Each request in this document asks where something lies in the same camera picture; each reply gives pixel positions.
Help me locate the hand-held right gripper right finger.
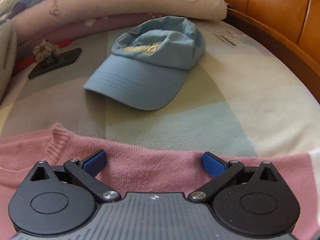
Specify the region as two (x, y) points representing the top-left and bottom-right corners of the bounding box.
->
(188, 151), (284, 202)

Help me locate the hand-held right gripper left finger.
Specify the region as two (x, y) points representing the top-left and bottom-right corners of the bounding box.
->
(21, 149), (121, 202)

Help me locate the pink and white knit sweater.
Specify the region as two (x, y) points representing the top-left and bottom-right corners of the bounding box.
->
(0, 122), (320, 240)

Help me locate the blue baseball cap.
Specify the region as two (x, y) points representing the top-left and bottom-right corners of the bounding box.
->
(83, 16), (207, 111)

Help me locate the black flat device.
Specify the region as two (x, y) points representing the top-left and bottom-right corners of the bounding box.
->
(27, 47), (82, 80)

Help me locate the brown floral scrunchie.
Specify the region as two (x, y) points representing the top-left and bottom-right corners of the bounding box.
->
(33, 39), (60, 62)

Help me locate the red stick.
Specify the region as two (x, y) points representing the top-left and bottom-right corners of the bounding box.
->
(15, 40), (72, 67)

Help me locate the grey cat face cushion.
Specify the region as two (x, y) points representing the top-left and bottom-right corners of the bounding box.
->
(0, 19), (18, 102)

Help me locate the pink folded quilt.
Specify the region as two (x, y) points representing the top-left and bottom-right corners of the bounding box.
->
(0, 0), (228, 45)

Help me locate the wooden headboard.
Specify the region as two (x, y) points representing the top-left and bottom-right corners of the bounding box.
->
(215, 0), (320, 105)

